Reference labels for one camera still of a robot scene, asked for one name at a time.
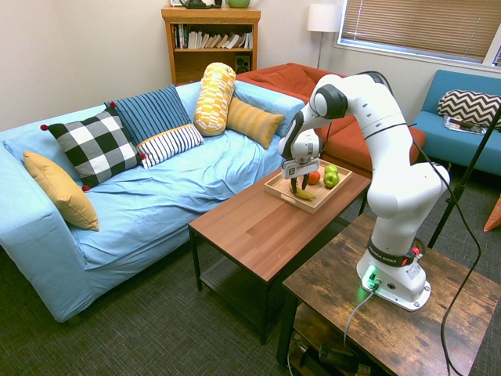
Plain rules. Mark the mustard striped pillow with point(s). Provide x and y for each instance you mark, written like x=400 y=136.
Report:
x=254 y=121

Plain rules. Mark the wooden window blinds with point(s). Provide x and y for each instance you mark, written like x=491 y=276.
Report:
x=415 y=23

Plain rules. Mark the rustic dark wooden table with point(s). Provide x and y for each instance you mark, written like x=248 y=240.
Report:
x=391 y=337

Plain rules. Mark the orange cushion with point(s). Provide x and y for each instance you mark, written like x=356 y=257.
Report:
x=494 y=217

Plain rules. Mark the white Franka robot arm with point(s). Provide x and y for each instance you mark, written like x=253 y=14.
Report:
x=391 y=188

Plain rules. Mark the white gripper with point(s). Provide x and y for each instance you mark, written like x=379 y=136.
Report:
x=299 y=167

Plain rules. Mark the green bowl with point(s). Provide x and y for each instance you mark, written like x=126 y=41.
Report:
x=238 y=3

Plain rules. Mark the white shade floor lamp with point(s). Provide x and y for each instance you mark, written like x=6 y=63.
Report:
x=323 y=17

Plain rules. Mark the plain yellow pillow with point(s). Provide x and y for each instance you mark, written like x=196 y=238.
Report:
x=62 y=192

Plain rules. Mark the black white checkered pillow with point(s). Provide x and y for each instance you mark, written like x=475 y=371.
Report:
x=94 y=147

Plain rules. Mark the yellow banana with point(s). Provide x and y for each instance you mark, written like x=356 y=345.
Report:
x=306 y=195

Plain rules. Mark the wooden bookshelf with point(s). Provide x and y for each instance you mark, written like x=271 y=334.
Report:
x=211 y=15

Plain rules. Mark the blue striped pillow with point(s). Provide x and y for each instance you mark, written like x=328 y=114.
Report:
x=152 y=111

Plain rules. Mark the light blue sofa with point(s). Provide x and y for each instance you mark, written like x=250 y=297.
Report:
x=156 y=199

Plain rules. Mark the black cylindrical device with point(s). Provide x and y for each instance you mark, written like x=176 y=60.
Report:
x=338 y=353

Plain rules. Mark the large orange fruit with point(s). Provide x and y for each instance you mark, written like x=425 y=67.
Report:
x=314 y=178

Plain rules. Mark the magazine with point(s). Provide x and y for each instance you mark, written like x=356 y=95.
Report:
x=458 y=124

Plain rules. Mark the green apple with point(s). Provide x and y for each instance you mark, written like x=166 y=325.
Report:
x=331 y=180
x=331 y=169

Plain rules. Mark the black white ornament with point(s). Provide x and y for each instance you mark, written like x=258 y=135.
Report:
x=199 y=4

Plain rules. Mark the row of books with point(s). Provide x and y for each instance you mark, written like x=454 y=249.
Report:
x=219 y=41

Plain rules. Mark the white navy striped pillow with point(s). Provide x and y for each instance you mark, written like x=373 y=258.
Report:
x=170 y=145

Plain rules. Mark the light wooden tray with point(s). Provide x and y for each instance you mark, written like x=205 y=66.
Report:
x=280 y=185

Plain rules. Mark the black white chevron pillow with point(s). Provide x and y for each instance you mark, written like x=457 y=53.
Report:
x=466 y=105

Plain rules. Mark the red-brown wooden coffee table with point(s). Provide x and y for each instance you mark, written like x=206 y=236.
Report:
x=250 y=231

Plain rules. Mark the black camera tripod stand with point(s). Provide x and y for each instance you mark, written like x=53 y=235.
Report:
x=462 y=184

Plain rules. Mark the teal sofa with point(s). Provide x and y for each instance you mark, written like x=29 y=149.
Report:
x=438 y=133

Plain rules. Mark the black speaker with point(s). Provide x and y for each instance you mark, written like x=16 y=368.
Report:
x=242 y=64

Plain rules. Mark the yellow white patterned bolster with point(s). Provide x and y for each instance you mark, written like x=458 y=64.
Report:
x=215 y=98

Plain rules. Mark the orange sofa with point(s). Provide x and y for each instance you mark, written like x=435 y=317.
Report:
x=282 y=78

